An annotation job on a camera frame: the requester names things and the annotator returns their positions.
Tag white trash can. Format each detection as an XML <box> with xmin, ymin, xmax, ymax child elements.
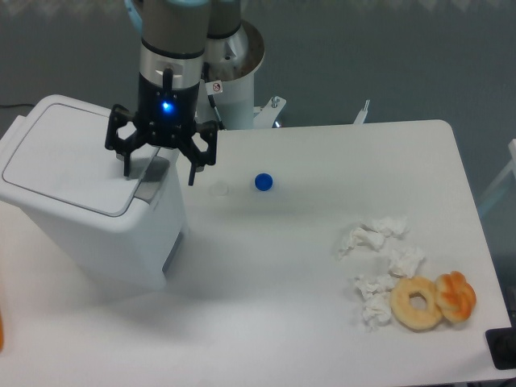
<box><xmin>1</xmin><ymin>95</ymin><xmax>187</xmax><ymax>289</ymax></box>

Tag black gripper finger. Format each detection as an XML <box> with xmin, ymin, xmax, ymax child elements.
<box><xmin>105</xmin><ymin>104</ymin><xmax>151</xmax><ymax>177</ymax></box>
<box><xmin>177</xmin><ymin>119</ymin><xmax>219</xmax><ymax>187</ymax></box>

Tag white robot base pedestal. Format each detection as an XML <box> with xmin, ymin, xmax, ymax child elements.
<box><xmin>197</xmin><ymin>20</ymin><xmax>264</xmax><ymax>130</ymax></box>

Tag orange object at edge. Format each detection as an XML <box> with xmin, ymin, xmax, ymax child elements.
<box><xmin>0</xmin><ymin>308</ymin><xmax>5</xmax><ymax>352</ymax></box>

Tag crumpled white tissue middle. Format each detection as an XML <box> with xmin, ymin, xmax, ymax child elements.
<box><xmin>389</xmin><ymin>247</ymin><xmax>425</xmax><ymax>278</ymax></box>

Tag white frame at right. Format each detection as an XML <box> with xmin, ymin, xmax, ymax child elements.
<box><xmin>476</xmin><ymin>139</ymin><xmax>515</xmax><ymax>218</ymax></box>

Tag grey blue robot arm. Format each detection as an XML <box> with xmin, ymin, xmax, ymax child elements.
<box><xmin>105</xmin><ymin>1</ymin><xmax>242</xmax><ymax>182</ymax></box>

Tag orange glazed twisted bread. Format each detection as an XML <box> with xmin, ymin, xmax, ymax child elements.
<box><xmin>435</xmin><ymin>271</ymin><xmax>476</xmax><ymax>324</ymax></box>

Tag crumpled white tissue top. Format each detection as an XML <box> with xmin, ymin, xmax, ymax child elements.
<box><xmin>337</xmin><ymin>216</ymin><xmax>409</xmax><ymax>260</ymax></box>

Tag black device at corner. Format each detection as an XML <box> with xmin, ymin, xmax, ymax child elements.
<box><xmin>485</xmin><ymin>327</ymin><xmax>515</xmax><ymax>370</ymax></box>

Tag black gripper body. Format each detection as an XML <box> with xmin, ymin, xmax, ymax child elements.
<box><xmin>135</xmin><ymin>75</ymin><xmax>199</xmax><ymax>148</ymax></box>

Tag blue bottle cap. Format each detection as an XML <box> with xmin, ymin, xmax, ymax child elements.
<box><xmin>254</xmin><ymin>173</ymin><xmax>274</xmax><ymax>192</ymax></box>

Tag crumpled white tissue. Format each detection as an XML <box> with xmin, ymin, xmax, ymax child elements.
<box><xmin>337</xmin><ymin>216</ymin><xmax>409</xmax><ymax>260</ymax></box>
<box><xmin>354</xmin><ymin>274</ymin><xmax>396</xmax><ymax>332</ymax></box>
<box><xmin>389</xmin><ymin>247</ymin><xmax>425</xmax><ymax>278</ymax></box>

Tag white trash can lid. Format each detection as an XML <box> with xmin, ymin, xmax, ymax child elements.
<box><xmin>2</xmin><ymin>103</ymin><xmax>157</xmax><ymax>217</ymax></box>

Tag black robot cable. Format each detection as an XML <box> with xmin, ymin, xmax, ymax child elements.
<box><xmin>201</xmin><ymin>64</ymin><xmax>225</xmax><ymax>130</ymax></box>

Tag crumpled white tissue bottom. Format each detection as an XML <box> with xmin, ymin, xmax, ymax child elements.
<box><xmin>354</xmin><ymin>274</ymin><xmax>396</xmax><ymax>332</ymax></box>

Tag plain ring donut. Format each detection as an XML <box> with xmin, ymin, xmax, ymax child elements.
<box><xmin>389</xmin><ymin>276</ymin><xmax>443</xmax><ymax>331</ymax></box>

